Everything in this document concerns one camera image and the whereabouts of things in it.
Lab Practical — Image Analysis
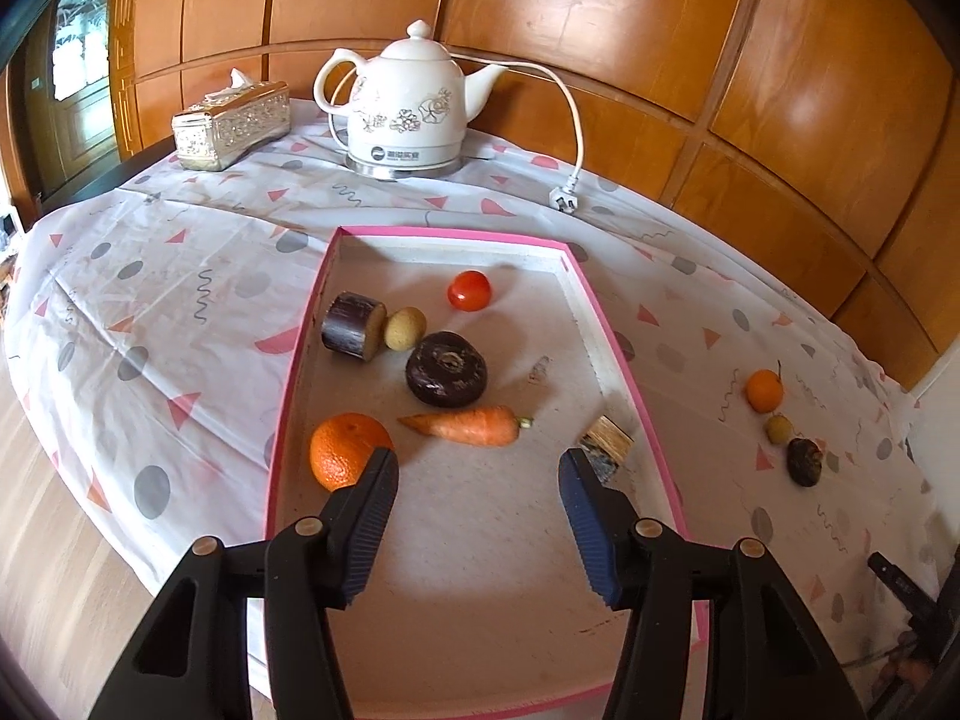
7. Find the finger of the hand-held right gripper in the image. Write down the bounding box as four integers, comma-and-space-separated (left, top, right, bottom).
868, 551, 938, 620

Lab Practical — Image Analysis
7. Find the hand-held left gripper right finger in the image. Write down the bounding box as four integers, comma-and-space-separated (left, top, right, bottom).
558, 448, 867, 720

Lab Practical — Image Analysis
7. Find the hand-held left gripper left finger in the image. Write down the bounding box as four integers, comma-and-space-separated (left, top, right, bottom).
88, 447, 400, 720

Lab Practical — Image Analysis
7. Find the large orange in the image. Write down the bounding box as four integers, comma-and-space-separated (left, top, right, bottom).
310, 412, 395, 494

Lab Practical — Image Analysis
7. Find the short pale sugarcane piece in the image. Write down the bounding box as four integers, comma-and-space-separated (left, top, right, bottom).
577, 414, 633, 482

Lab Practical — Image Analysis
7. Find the pink-edged cardboard tray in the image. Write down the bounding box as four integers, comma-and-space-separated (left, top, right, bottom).
264, 225, 711, 720

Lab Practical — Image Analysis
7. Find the orange carrot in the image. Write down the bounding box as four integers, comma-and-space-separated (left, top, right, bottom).
397, 405, 535, 449

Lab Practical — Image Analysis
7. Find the large dark water chestnut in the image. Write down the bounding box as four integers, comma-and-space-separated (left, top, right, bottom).
406, 331, 488, 408

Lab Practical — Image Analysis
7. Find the small dark water chestnut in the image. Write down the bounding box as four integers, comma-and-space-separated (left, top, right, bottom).
787, 438, 824, 488

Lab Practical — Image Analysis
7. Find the dark purple sugarcane segment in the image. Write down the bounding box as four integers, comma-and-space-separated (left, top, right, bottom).
321, 292, 388, 362

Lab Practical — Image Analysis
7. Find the small orange with stem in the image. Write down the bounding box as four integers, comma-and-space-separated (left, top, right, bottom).
745, 361, 785, 414

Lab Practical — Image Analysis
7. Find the red tomato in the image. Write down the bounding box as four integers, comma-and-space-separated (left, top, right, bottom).
448, 271, 493, 312

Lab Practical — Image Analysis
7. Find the white patterned tablecloth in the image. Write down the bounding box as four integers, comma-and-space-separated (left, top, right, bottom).
0, 97, 938, 720

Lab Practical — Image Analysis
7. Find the silver kettle base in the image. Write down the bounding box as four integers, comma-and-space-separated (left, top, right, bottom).
345, 146, 467, 181

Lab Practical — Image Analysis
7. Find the white ceramic electric kettle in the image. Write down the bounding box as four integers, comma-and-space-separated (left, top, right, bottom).
326, 47, 585, 200

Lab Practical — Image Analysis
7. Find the white floral ceramic kettle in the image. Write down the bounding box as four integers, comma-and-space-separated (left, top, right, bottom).
313, 19, 511, 166

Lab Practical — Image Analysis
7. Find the silver embossed tissue box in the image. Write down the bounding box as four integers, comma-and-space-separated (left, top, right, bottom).
171, 79, 292, 171

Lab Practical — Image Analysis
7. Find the dark round table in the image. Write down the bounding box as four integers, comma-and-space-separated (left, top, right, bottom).
26, 136, 181, 230

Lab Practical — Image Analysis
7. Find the wooden door with glass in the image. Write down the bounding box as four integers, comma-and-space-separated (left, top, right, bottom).
0, 0, 121, 196

